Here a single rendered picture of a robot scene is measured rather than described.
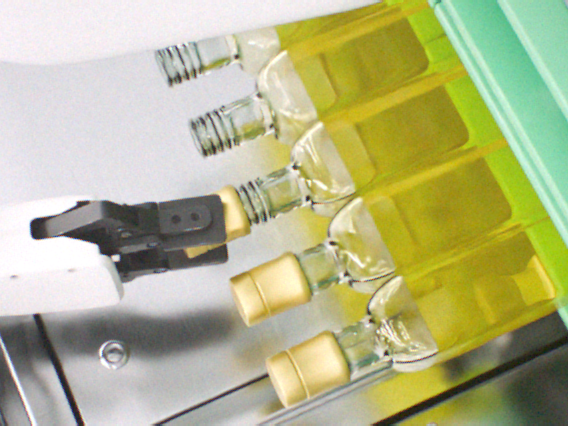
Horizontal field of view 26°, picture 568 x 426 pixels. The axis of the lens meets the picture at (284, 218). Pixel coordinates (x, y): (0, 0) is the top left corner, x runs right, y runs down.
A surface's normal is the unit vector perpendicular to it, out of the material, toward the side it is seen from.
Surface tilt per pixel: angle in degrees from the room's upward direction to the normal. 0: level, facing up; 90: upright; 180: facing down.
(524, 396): 89
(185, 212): 90
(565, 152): 90
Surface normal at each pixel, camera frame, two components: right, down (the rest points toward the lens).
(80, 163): 0.03, -0.35
